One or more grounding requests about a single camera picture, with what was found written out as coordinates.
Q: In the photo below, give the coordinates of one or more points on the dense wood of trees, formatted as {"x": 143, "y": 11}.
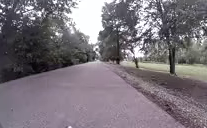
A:
{"x": 31, "y": 40}

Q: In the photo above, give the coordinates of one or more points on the distant row of trees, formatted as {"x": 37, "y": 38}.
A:
{"x": 194, "y": 53}

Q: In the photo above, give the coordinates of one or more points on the large tree with dark trunk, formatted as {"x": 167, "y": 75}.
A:
{"x": 172, "y": 60}

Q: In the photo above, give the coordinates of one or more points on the small leaning tree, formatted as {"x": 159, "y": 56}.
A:
{"x": 135, "y": 61}

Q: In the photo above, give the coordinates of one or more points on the grey asphalt path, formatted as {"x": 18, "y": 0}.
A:
{"x": 77, "y": 96}

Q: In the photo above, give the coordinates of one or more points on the leaf-strewn dirt verge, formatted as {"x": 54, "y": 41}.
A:
{"x": 177, "y": 95}

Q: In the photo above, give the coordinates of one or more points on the tall dark tree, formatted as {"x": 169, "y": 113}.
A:
{"x": 118, "y": 50}

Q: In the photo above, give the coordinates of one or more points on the green grass lawn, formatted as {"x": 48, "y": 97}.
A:
{"x": 194, "y": 70}

